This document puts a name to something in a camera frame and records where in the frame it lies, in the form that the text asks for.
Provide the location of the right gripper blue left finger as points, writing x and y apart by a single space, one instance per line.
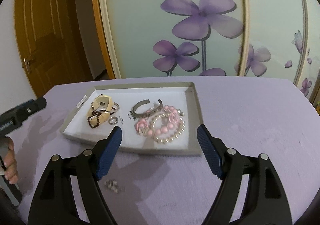
106 150

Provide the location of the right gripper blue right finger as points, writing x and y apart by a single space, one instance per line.
213 149

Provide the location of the silver cuff bangle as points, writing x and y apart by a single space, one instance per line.
148 113

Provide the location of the person's left hand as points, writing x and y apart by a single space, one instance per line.
11 173

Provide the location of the thin silver bangle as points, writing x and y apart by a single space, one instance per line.
102 107

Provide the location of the grey cardboard tray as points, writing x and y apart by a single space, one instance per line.
155 118

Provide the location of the brown wooden door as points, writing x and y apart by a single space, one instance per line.
48 31

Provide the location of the purple flower wardrobe door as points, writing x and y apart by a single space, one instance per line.
157 38

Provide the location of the brass door handle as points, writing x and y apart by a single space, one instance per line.
29 64

